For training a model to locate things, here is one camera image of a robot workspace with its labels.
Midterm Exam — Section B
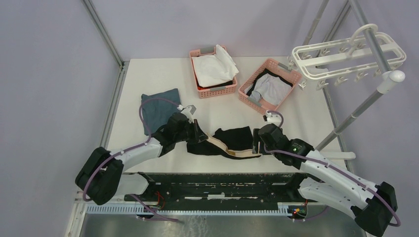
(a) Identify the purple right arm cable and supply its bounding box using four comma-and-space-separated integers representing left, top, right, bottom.
263, 110, 402, 228

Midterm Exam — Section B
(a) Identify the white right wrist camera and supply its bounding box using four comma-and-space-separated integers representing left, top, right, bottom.
263, 110, 284, 125

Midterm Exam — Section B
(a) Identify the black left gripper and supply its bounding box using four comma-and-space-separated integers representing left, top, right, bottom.
174, 118, 208, 144

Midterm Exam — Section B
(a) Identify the white crumpled cloth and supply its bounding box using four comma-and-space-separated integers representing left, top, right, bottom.
191, 44, 239, 88

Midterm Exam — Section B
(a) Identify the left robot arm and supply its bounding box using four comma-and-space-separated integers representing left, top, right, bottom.
75, 112, 209, 205

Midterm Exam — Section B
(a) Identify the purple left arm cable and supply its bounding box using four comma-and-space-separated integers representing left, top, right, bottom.
82, 98, 184, 203

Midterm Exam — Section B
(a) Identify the white clip hanger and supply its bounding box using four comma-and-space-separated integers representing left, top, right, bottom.
288, 24, 407, 90

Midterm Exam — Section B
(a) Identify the light grey underwear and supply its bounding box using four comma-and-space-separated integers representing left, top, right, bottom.
245, 73, 293, 106

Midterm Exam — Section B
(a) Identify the pink basket with underwear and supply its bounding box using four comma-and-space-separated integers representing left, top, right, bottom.
239, 58, 302, 114

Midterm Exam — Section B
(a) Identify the pink basket with white cloth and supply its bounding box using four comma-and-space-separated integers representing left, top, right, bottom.
189, 46, 237, 99

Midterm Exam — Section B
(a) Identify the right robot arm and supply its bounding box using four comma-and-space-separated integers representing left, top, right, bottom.
253, 123, 401, 237

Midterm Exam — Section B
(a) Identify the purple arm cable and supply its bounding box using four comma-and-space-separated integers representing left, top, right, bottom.
263, 110, 402, 228
82, 98, 184, 203

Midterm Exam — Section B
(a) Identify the metal drying rack stand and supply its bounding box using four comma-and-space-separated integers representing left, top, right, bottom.
301, 0, 406, 161

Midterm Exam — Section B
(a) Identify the folded blue-grey cloth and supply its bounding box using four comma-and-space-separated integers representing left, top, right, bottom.
141, 88, 181, 136

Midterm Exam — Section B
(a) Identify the black underwear beige waistband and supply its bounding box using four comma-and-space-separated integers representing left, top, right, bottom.
187, 126, 260, 160

